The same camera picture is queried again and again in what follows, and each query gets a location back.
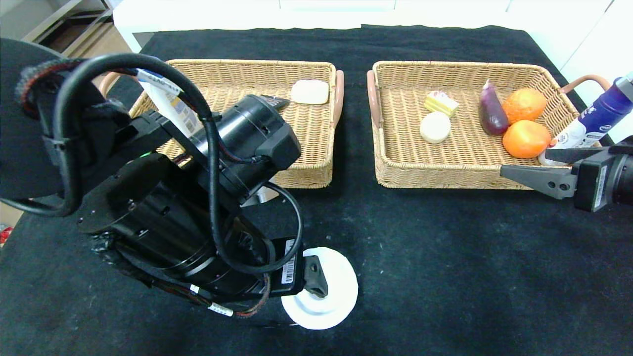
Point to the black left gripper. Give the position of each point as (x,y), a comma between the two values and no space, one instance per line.
(289,267)

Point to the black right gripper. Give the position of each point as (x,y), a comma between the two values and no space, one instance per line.
(592,185)

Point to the white round container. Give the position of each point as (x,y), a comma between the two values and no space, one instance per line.
(341,296)

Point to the cream toy bun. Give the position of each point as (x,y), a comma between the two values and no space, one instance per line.
(436,127)

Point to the yellow toy cake slice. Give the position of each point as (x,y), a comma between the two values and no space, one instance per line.
(440,104)

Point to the black cosmetic tube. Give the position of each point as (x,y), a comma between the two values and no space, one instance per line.
(278,101)

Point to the white bottle with blue cap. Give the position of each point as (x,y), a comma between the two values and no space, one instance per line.
(170,101)

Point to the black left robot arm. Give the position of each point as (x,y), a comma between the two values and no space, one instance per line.
(163,222)

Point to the wicker basket with dish brush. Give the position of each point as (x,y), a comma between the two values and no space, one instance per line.
(311,148)

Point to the wicker basket with toy food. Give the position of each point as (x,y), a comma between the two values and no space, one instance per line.
(420,163)

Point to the smooth orange fruit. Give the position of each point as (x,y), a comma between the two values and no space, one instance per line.
(526,140)

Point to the white bottle with purple cap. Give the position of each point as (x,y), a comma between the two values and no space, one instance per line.
(593,121)

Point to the rough orange fruit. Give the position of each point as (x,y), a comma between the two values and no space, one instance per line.
(524,104)

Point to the purple toy eggplant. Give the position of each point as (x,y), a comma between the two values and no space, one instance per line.
(492,117)

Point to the black tablecloth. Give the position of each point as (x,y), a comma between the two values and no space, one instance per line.
(494,296)

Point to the white soap bar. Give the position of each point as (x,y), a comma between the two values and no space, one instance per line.
(310,92)

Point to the small red object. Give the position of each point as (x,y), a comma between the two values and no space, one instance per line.
(4,235)

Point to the grey metal shelf unit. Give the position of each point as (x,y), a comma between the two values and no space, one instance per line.
(64,24)

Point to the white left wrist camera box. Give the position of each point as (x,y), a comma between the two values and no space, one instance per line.
(259,195)

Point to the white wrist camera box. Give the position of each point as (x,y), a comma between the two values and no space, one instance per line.
(628,80)
(259,195)

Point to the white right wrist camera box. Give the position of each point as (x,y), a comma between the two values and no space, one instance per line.
(628,80)

